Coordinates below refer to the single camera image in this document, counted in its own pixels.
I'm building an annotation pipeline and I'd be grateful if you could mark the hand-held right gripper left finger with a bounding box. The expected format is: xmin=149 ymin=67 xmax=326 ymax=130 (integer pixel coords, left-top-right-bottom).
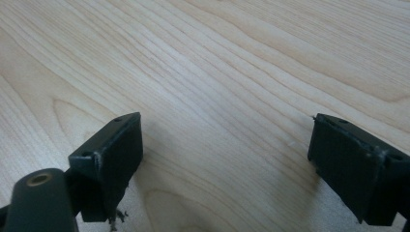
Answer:
xmin=67 ymin=111 xmax=144 ymax=224

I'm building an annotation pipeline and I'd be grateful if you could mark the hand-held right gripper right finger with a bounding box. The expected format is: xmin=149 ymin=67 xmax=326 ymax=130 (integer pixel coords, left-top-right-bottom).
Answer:
xmin=307 ymin=112 xmax=410 ymax=226

